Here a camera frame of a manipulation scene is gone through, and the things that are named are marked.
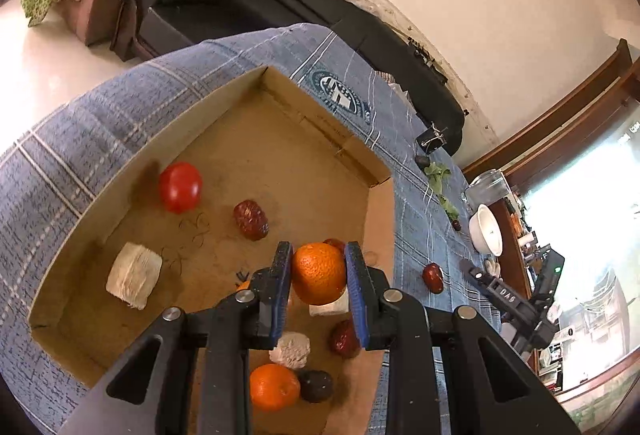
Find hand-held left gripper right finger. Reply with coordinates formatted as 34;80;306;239
345;241;581;435

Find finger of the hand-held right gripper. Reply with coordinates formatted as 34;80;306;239
459;260;522;317

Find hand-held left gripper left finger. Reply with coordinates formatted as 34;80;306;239
60;241;294;435

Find orange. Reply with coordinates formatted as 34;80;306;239
249;363;302;412
291;242;348;306

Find shallow cardboard box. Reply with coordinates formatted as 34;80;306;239
27;65;396;435

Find white foam block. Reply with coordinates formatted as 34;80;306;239
308;290;350;317
105;242;163;311

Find wooden side table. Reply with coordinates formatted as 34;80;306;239
480;195;566;391

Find round pale foam lump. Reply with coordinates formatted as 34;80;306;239
268;331;311;370

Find white bowl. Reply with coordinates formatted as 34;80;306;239
467;204;503;256

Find dark round fruit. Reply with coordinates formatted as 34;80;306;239
297;369;334;404

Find glass jar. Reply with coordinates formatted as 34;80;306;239
465;169;513;211

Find green leafy stem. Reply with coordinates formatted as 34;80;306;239
424;162;461;222

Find red tomato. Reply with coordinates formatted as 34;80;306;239
158;162;204;214

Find black binder clip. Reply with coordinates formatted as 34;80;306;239
417;124;447;153

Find blue plaid blanket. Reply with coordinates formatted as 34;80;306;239
0;22;506;435

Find wooden window frame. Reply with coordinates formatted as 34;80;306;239
462;38;640;196

